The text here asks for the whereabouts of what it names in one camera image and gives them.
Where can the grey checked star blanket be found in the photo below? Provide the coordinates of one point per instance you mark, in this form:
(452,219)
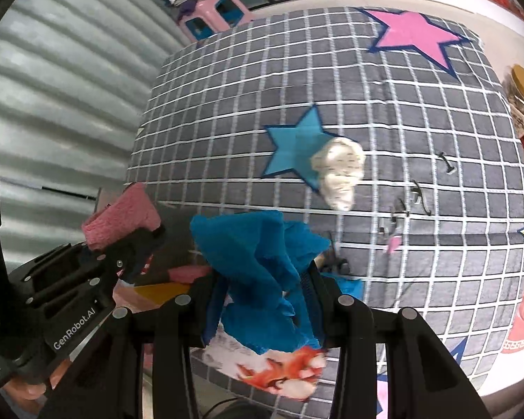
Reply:
(386,131)

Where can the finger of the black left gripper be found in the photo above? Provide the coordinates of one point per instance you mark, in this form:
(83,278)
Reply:
(129,255)

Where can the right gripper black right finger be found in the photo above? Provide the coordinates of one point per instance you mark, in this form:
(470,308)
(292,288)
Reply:
(423,380)

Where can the person's left hand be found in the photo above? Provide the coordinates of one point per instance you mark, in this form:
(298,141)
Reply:
(27,396)

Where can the pink plastic stool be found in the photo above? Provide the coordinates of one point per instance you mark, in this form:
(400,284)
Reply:
(205,18)

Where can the blue cloth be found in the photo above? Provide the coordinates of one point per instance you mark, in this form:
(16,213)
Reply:
(264,258)

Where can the white polka dot scrunchie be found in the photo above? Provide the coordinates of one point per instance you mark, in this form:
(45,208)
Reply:
(339,165)

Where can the white floral tissue pack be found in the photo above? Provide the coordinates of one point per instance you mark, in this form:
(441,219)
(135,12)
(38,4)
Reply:
(291,375)

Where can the pink sponge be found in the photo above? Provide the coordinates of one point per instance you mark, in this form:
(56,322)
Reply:
(133,210)

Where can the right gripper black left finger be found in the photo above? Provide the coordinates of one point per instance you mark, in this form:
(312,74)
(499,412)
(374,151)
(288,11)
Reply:
(106,379)

